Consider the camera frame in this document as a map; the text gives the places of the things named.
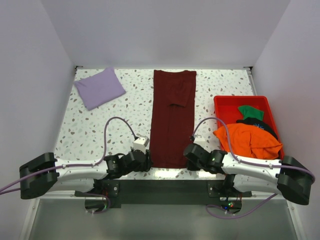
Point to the green t shirt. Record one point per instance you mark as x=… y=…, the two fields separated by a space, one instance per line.
x=248 y=111

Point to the folded lilac t shirt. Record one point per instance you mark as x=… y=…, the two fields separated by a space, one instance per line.
x=99 y=89

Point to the red plastic bin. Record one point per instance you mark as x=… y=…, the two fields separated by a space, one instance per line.
x=226 y=109

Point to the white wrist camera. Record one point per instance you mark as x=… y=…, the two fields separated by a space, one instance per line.
x=198 y=139
x=141 y=143

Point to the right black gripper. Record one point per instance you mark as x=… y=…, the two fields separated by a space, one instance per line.
x=190 y=167

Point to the orange t shirt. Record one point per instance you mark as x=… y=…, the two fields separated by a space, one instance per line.
x=248 y=141

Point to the black t shirt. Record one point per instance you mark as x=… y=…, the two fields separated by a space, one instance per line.
x=258 y=123

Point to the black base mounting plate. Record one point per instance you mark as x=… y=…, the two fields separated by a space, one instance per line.
x=158 y=192

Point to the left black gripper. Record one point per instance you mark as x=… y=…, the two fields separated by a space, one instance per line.
x=147 y=164

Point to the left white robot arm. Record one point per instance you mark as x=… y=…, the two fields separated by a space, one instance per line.
x=46 y=174

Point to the maroon t shirt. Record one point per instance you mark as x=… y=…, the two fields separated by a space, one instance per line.
x=173 y=117

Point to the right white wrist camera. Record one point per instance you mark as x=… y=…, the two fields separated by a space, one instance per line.
x=198 y=139

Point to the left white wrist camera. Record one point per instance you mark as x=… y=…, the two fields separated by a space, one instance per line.
x=141 y=143

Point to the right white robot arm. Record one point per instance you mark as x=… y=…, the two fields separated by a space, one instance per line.
x=286 y=177

